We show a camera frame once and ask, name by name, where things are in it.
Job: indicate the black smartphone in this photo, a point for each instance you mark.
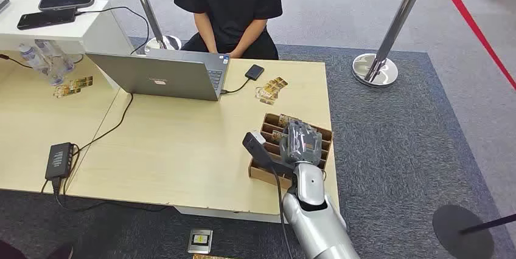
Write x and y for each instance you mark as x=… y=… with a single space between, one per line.
x=45 y=19

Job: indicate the white counter shelf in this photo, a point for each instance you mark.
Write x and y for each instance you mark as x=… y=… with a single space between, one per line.
x=72 y=33

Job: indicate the grey device edge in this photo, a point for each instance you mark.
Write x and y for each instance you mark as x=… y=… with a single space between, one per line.
x=3 y=3

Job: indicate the person's left forearm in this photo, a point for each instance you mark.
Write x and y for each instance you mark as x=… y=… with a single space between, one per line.
x=248 y=37

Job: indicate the person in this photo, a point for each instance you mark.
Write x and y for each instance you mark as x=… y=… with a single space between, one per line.
x=230 y=3

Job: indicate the person's right forearm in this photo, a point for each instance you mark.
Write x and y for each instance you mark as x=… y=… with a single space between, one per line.
x=205 y=31

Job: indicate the chrome stanchion post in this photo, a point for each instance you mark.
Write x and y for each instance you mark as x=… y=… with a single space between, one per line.
x=393 y=27
x=147 y=7

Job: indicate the patterned card on floor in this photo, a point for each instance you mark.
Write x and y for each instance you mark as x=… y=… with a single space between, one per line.
x=207 y=256

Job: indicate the grey laptop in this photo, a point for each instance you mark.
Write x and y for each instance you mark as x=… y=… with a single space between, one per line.
x=161 y=78

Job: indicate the patterned card in organizer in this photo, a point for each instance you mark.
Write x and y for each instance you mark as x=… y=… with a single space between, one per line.
x=276 y=136
x=285 y=120

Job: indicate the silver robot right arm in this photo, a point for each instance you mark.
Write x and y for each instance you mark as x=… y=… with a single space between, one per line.
x=316 y=225

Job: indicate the row of patterned cards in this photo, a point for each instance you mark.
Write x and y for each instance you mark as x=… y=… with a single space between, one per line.
x=72 y=87

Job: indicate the black round stand base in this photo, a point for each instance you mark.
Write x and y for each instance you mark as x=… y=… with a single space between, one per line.
x=461 y=231

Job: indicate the red barrier belt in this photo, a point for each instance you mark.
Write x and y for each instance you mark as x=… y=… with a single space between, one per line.
x=471 y=21

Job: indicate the grey card reader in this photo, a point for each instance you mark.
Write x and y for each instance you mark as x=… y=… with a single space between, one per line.
x=200 y=241

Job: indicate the dark phone in grey case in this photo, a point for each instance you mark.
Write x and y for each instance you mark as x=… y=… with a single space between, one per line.
x=66 y=1

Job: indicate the pile of patterned cards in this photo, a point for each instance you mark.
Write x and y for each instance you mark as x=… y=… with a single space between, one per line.
x=271 y=89

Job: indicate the cardboard card organizer box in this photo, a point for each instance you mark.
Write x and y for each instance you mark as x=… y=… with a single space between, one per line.
x=266 y=170

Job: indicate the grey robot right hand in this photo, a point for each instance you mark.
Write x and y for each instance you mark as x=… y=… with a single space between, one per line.
x=300 y=144

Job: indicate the small black external drive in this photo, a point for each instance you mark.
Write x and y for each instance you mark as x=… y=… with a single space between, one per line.
x=254 y=72

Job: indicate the black power adapter hub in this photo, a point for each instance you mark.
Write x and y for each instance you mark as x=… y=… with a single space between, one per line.
x=59 y=161

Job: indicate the clear plastic water bottle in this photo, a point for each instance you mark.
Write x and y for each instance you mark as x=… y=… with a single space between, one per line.
x=58 y=56
x=38 y=64

